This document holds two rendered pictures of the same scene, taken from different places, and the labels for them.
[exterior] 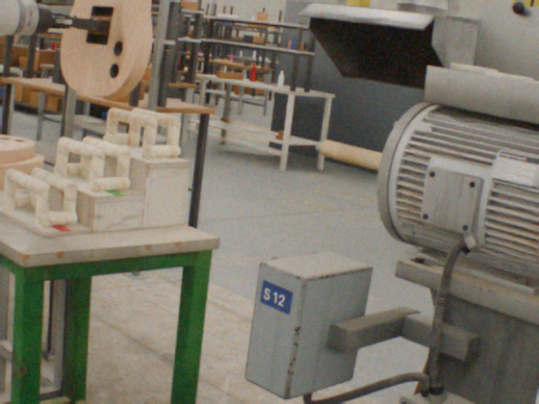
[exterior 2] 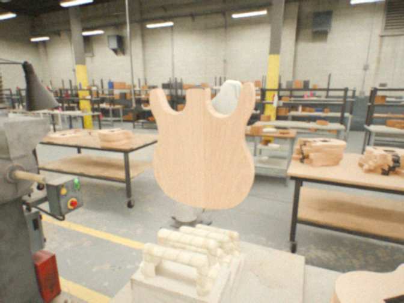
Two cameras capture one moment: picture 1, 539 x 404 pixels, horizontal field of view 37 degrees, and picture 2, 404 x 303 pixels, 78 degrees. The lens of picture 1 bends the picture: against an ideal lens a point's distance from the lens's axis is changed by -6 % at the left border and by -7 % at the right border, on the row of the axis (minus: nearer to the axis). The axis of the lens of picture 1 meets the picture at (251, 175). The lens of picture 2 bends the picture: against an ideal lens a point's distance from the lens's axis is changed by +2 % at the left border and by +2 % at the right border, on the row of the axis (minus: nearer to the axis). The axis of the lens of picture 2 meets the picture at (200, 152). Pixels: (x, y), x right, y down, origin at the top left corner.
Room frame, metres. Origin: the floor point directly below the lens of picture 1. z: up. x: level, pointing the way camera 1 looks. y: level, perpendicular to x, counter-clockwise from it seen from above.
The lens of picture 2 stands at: (2.84, 0.12, 1.64)
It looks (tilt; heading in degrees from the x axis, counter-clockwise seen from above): 14 degrees down; 158
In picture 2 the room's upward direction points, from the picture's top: straight up
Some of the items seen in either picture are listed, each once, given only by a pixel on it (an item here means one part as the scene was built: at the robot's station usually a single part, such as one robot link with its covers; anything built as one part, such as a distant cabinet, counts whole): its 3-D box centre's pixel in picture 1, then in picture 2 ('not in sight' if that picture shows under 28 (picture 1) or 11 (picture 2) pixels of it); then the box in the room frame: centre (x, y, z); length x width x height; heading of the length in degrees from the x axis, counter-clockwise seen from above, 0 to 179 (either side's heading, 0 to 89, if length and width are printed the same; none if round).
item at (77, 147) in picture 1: (80, 148); (204, 234); (2.08, 0.44, 1.12); 0.20 x 0.03 x 0.03; 47
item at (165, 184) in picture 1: (135, 184); (182, 296); (2.23, 0.31, 1.02); 0.27 x 0.15 x 0.17; 48
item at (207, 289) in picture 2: (119, 138); (210, 276); (2.30, 0.37, 1.12); 0.11 x 0.03 x 0.03; 138
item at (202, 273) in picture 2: (135, 130); (202, 278); (2.32, 0.34, 1.15); 0.03 x 0.03 x 0.09
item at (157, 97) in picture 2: not in sight; (162, 102); (2.04, 0.31, 1.60); 0.07 x 0.04 x 0.09; 46
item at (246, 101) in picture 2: not in sight; (241, 100); (2.22, 0.50, 1.61); 0.07 x 0.04 x 0.10; 46
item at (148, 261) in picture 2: (172, 139); (148, 263); (2.20, 0.22, 1.15); 0.03 x 0.03 x 0.09
